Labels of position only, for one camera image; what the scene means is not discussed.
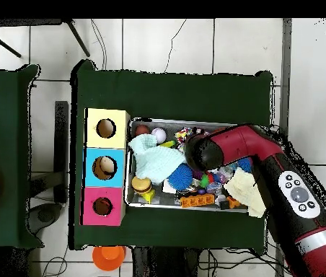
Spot mint green muslin cloth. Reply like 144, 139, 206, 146
128, 133, 187, 185

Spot toy hamburger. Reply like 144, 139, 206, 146
131, 175, 153, 195

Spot cream muslin cloth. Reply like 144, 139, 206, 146
223, 167, 267, 219

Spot wooden box with three holes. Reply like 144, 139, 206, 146
81, 107, 131, 227

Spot white toy baseball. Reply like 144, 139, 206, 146
151, 127, 167, 144

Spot multicolour patterned cloth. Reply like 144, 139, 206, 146
174, 127, 195, 151

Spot plain blue spiky ball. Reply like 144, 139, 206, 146
167, 163, 194, 192

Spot brown toy football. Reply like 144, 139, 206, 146
135, 124, 151, 137

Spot yellow toy cheese wedge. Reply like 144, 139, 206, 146
141, 188, 156, 205

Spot beige round toy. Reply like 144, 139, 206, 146
94, 157, 117, 178

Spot orange plastic cup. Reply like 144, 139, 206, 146
92, 245, 127, 272

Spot grey stand base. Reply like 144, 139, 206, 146
28, 202, 63, 235

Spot black tripod stand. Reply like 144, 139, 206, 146
0, 18, 91, 58

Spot dark green side table cloth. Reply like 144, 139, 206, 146
0, 63, 45, 250

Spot wire mesh bin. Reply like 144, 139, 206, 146
125, 117, 269, 214

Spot black floor cables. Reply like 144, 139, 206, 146
197, 247, 294, 277

